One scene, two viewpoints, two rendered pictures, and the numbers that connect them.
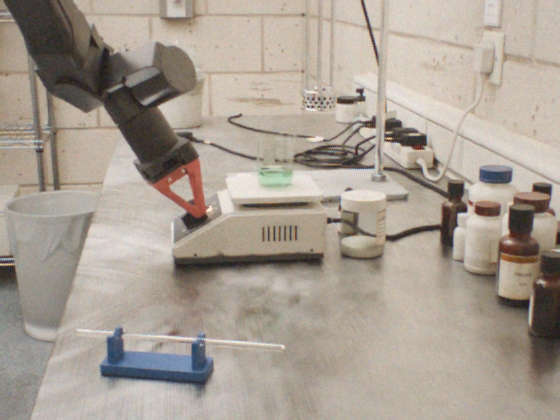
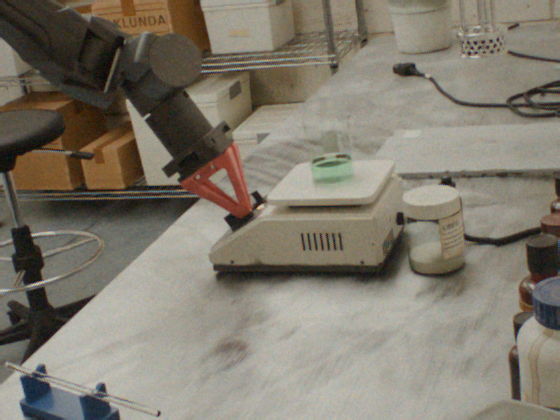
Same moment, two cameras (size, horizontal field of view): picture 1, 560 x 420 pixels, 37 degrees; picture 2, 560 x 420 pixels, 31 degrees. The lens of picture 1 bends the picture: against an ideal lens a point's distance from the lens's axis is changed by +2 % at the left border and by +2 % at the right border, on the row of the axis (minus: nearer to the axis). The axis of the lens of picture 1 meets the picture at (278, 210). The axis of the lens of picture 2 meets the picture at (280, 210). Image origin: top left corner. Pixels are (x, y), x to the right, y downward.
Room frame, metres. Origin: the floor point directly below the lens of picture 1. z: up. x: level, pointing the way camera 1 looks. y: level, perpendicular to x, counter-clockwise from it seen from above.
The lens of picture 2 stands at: (0.13, -0.45, 1.19)
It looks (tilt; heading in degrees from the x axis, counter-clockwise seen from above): 20 degrees down; 29
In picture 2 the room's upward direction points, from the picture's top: 9 degrees counter-clockwise
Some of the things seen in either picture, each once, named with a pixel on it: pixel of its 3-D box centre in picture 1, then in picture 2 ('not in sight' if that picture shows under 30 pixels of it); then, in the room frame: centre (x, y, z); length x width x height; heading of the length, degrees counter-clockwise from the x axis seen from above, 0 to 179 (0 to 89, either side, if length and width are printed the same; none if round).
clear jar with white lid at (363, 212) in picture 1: (362, 224); (434, 230); (1.06, -0.11, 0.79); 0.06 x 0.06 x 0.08
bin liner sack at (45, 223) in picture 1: (64, 263); not in sight; (2.57, 0.70, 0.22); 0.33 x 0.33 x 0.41
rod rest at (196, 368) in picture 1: (156, 352); (65, 396); (0.71, 0.11, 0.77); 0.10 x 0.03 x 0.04; 79
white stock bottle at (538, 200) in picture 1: (528, 240); not in sight; (0.94, -0.29, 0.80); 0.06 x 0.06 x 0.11
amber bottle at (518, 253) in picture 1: (518, 254); (545, 300); (0.89, -0.27, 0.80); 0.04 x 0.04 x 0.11
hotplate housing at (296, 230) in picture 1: (253, 220); (315, 219); (1.07, 0.03, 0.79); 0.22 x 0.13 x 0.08; 97
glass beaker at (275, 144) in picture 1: (277, 159); (330, 149); (1.07, 0.00, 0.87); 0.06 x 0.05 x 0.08; 50
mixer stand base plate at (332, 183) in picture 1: (312, 185); (483, 149); (1.43, -0.06, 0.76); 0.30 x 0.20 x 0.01; 98
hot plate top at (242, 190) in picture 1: (272, 188); (332, 182); (1.08, 0.01, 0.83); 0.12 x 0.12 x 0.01; 7
